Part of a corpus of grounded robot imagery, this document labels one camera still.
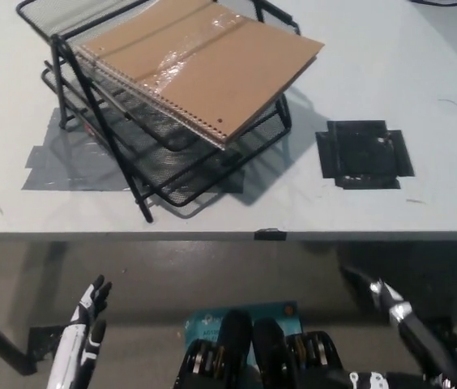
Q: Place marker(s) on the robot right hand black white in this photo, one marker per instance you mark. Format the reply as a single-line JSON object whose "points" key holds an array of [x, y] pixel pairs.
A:
{"points": [[419, 336]]}

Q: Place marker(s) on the robot left hand black white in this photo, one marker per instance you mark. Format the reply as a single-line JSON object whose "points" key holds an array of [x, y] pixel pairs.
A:
{"points": [[74, 344]]}

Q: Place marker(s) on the brown spiral notebook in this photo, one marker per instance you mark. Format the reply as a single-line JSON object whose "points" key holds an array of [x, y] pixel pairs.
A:
{"points": [[212, 69]]}

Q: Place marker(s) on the robot left body block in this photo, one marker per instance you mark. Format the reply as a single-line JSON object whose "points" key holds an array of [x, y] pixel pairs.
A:
{"points": [[232, 336]]}

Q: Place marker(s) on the black mesh file tray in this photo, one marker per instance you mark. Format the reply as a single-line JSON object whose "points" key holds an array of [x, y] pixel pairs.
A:
{"points": [[180, 174]]}

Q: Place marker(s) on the black floor plate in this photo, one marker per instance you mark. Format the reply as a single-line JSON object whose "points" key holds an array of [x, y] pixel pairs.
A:
{"points": [[44, 338]]}

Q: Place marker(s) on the teal cardboard box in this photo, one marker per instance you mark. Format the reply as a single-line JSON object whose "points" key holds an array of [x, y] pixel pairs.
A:
{"points": [[208, 324]]}

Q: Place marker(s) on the grey tape patch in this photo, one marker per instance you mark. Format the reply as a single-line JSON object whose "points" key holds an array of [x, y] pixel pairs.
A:
{"points": [[50, 170]]}

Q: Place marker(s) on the black tape patch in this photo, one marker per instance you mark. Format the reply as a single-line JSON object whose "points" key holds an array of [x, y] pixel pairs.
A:
{"points": [[366, 154]]}

